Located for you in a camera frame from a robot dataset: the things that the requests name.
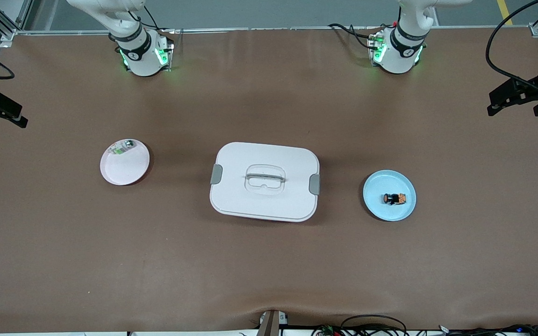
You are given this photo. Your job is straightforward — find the white lidded storage box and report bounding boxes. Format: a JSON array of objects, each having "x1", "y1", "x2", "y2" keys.
[{"x1": 209, "y1": 142, "x2": 321, "y2": 223}]

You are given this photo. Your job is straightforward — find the pink round plate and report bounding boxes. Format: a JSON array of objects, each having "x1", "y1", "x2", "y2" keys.
[{"x1": 99, "y1": 139, "x2": 151, "y2": 186}]

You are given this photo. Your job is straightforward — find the light blue round plate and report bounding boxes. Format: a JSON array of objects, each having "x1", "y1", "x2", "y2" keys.
[{"x1": 362, "y1": 169, "x2": 417, "y2": 222}]

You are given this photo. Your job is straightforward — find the green push button switch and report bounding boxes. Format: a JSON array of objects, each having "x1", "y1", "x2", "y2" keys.
[{"x1": 112, "y1": 139, "x2": 137, "y2": 156}]

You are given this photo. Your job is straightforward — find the black arm base cables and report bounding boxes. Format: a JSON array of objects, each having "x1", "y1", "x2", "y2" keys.
[{"x1": 328, "y1": 22, "x2": 382, "y2": 51}]

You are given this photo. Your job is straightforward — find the black cable bundle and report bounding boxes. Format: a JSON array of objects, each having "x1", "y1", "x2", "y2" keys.
[{"x1": 437, "y1": 324, "x2": 538, "y2": 336}]

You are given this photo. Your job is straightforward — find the black looped cable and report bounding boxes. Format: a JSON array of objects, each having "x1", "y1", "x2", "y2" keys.
[{"x1": 340, "y1": 315, "x2": 408, "y2": 336}]

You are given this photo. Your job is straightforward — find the coloured wires bundle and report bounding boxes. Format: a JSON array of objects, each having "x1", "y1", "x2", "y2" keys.
[{"x1": 311, "y1": 324, "x2": 344, "y2": 336}]

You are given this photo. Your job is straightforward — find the camera mount post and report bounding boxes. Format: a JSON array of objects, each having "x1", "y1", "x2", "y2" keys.
[{"x1": 256, "y1": 310, "x2": 289, "y2": 336}]

